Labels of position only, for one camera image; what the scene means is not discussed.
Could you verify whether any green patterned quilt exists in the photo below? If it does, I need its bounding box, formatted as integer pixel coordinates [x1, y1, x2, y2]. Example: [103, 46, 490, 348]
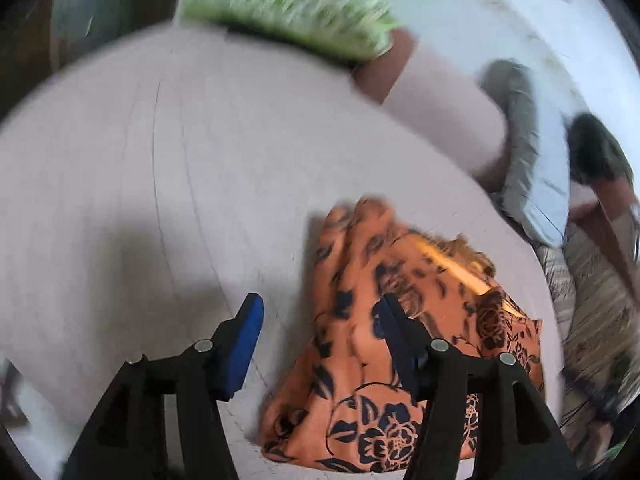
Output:
[177, 0, 403, 63]

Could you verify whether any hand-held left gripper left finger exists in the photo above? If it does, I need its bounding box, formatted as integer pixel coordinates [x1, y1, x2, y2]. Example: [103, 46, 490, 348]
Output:
[60, 292, 265, 480]

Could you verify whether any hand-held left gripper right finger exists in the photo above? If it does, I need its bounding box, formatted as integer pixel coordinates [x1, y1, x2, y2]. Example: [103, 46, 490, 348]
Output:
[372, 292, 583, 480]

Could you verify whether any pink brown blanket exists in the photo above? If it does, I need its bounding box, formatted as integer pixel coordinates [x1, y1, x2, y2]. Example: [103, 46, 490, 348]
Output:
[570, 175, 640, 266]

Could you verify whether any striped floral blanket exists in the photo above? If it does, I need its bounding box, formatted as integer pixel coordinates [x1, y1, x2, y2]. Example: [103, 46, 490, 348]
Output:
[535, 220, 640, 426]

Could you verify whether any orange black floral shirt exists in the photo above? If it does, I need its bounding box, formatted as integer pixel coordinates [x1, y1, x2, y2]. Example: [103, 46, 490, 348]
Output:
[259, 196, 546, 475]

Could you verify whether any pink brown bolster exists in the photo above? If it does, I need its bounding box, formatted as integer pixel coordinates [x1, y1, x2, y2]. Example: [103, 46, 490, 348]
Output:
[352, 27, 508, 191]

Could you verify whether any grey blue pillow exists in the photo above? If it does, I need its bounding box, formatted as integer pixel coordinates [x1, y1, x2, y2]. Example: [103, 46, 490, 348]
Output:
[480, 59, 573, 250]

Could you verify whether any etched glass door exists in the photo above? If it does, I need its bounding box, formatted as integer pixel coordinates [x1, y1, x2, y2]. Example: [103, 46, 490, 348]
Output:
[47, 0, 186, 61]

